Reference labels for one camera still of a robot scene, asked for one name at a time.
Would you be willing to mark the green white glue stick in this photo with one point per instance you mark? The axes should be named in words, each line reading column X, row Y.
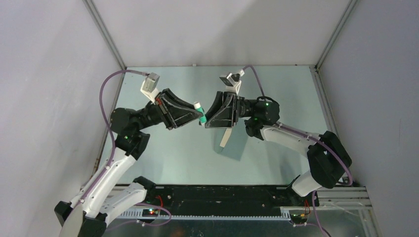
column 198, row 107

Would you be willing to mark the left controller board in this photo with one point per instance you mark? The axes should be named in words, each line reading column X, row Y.
column 150, row 212

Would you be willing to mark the right controller board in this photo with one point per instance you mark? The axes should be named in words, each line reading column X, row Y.
column 299, row 219

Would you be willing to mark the controller board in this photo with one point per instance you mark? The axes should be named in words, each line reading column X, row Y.
column 150, row 212
column 299, row 219

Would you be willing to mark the aluminium frame rail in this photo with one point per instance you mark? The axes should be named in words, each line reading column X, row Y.
column 338, row 198

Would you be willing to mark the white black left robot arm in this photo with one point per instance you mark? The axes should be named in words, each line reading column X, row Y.
column 91, row 211

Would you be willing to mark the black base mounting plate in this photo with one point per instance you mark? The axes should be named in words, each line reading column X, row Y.
column 224, row 200

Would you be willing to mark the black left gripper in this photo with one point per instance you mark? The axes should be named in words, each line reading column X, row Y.
column 173, row 111

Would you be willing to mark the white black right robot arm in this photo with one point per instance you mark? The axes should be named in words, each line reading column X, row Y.
column 327, row 158

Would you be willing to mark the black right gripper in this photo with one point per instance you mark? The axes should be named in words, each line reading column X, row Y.
column 226, row 116

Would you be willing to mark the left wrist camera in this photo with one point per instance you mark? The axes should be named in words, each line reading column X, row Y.
column 149, row 86

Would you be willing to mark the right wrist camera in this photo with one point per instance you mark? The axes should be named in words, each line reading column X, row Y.
column 232, row 81

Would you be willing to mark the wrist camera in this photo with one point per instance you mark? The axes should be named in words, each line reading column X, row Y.
column 232, row 81
column 149, row 86

